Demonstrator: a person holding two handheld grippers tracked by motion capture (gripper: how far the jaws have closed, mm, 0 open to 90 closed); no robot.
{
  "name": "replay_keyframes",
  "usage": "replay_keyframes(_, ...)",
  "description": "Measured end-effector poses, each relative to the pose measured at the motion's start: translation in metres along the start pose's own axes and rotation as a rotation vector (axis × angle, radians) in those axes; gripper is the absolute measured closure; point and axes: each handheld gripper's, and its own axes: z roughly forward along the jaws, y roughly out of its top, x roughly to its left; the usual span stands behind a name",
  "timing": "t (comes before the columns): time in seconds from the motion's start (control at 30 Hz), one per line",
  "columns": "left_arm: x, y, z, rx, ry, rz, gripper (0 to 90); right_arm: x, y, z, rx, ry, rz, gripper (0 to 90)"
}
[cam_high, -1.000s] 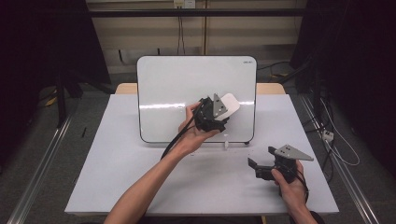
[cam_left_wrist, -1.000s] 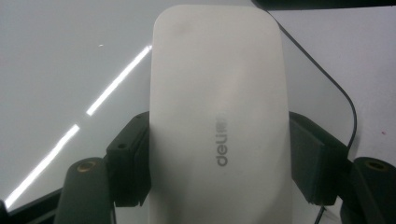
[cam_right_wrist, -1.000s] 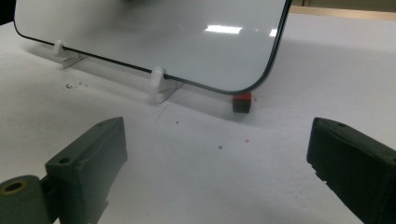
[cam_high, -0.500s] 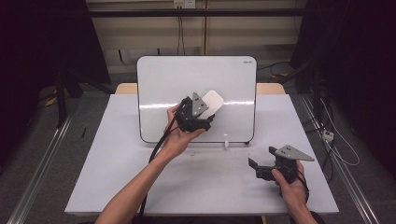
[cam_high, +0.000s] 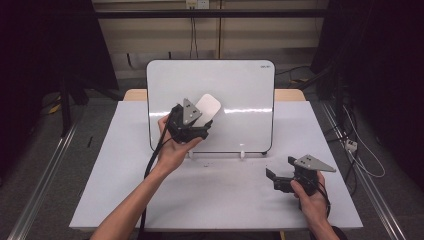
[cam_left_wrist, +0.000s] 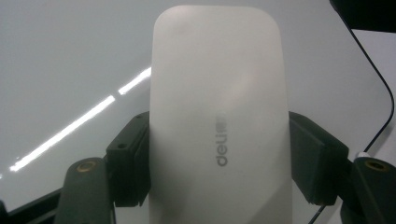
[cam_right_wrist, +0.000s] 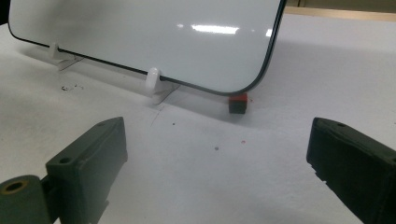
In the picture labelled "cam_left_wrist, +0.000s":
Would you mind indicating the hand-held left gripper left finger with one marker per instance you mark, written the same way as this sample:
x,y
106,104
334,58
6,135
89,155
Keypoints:
x,y
129,161

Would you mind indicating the white whiteboard with black rim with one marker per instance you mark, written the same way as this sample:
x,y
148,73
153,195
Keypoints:
x,y
62,62

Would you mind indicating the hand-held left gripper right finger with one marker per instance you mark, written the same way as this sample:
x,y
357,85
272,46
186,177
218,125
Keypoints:
x,y
317,158

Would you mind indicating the white whiteboard foot clip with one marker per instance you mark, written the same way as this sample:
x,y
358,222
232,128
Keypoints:
x,y
363,154

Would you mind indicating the white whiteboard eraser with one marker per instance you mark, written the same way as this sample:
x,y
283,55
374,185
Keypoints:
x,y
218,109

